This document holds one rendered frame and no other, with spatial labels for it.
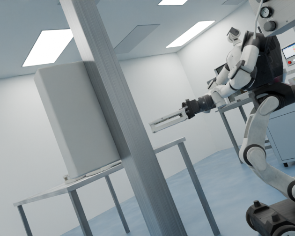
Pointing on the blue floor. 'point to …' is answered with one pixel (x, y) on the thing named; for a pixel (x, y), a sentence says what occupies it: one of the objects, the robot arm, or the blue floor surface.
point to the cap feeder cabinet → (288, 132)
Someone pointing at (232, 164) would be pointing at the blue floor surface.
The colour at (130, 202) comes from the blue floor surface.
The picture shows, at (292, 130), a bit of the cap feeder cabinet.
